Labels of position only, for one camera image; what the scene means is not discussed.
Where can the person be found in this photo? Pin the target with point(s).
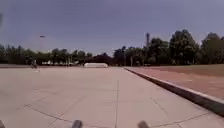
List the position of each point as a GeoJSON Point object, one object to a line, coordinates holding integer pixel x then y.
{"type": "Point", "coordinates": [33, 64]}

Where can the low white structure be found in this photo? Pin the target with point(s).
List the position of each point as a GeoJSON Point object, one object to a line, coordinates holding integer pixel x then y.
{"type": "Point", "coordinates": [95, 65]}

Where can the light pole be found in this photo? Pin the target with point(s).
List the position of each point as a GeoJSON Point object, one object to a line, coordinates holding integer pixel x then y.
{"type": "Point", "coordinates": [42, 43]}

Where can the tower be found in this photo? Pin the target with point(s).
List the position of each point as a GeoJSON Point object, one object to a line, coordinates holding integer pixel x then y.
{"type": "Point", "coordinates": [147, 38]}

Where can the reddish paved ground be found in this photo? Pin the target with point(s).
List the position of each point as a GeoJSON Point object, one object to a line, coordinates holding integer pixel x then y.
{"type": "Point", "coordinates": [186, 78]}

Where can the robot's own part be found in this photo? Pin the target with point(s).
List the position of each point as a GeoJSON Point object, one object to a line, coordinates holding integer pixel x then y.
{"type": "Point", "coordinates": [77, 124]}
{"type": "Point", "coordinates": [143, 125]}

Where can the row of trees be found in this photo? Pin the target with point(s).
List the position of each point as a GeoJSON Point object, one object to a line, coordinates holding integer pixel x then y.
{"type": "Point", "coordinates": [183, 50]}

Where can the grey slab plaza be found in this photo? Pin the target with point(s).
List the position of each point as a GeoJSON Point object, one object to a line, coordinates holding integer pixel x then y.
{"type": "Point", "coordinates": [100, 93]}

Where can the dark stone kerb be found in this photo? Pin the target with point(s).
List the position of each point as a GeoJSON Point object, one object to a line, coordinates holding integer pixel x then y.
{"type": "Point", "coordinates": [186, 94]}

